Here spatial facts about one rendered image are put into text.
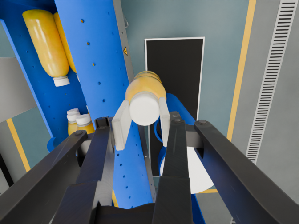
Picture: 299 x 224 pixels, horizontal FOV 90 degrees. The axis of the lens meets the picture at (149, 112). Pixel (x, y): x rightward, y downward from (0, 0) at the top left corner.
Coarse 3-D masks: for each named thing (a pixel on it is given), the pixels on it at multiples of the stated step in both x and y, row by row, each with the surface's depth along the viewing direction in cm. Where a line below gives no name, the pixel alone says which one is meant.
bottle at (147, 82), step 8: (144, 72) 30; (152, 72) 32; (136, 80) 23; (144, 80) 22; (152, 80) 22; (160, 80) 28; (128, 88) 22; (136, 88) 21; (144, 88) 20; (152, 88) 21; (160, 88) 22; (128, 96) 21; (160, 96) 21
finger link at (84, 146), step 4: (112, 132) 13; (88, 136) 12; (92, 136) 12; (112, 136) 13; (88, 140) 12; (112, 140) 13; (84, 144) 12; (88, 144) 12; (112, 144) 13; (80, 148) 12; (84, 148) 12; (76, 152) 12; (80, 152) 12; (84, 152) 12; (80, 156) 12; (84, 156) 12
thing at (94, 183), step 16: (96, 128) 12; (96, 144) 10; (96, 160) 8; (112, 160) 11; (80, 176) 7; (96, 176) 7; (112, 176) 10; (80, 192) 6; (96, 192) 6; (64, 208) 5; (80, 208) 5; (96, 208) 6
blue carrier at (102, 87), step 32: (0, 0) 38; (32, 0) 42; (64, 0) 28; (96, 0) 32; (96, 32) 33; (32, 64) 45; (96, 64) 34; (64, 96) 55; (96, 96) 35; (64, 128) 55; (128, 160) 44; (128, 192) 46
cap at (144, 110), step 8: (136, 96) 19; (144, 96) 18; (152, 96) 19; (136, 104) 18; (144, 104) 18; (152, 104) 18; (136, 112) 18; (144, 112) 18; (152, 112) 18; (136, 120) 19; (144, 120) 19; (152, 120) 19
